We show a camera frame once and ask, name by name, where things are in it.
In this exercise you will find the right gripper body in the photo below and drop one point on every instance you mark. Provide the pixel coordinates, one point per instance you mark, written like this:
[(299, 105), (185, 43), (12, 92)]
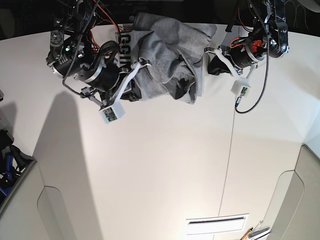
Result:
[(108, 82)]

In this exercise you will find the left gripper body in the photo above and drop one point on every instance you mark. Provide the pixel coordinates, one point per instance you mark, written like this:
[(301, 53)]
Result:
[(237, 58)]

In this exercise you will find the grey T-shirt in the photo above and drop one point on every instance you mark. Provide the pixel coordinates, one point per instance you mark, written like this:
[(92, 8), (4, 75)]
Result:
[(176, 52)]

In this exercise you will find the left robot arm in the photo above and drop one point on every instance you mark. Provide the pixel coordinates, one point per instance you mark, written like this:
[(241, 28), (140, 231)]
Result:
[(267, 38)]

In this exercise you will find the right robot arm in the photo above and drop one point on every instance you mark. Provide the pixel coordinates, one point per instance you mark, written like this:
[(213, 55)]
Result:
[(87, 69)]

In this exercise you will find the grey bin left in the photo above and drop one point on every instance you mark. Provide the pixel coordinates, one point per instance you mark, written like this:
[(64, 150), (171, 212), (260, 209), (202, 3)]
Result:
[(21, 166)]

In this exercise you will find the blue tool in bin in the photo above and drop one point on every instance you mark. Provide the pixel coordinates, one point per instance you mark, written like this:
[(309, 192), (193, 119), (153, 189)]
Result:
[(7, 181)]

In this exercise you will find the grey panel right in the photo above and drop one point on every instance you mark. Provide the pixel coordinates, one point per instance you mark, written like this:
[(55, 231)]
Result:
[(294, 209)]

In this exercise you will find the tools at bottom edge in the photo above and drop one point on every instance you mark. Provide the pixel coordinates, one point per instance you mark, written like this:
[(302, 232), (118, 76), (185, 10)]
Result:
[(255, 234)]

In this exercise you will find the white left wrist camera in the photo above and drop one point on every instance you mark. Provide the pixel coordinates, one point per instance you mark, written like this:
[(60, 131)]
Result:
[(240, 87)]

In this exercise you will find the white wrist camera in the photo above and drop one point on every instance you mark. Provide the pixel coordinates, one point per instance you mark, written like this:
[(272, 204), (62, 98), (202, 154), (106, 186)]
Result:
[(240, 87), (112, 112)]

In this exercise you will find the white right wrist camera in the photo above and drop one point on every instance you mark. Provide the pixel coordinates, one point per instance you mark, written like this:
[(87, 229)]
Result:
[(112, 112)]

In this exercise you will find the white cable loop background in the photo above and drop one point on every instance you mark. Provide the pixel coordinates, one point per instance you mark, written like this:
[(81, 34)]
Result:
[(296, 14)]

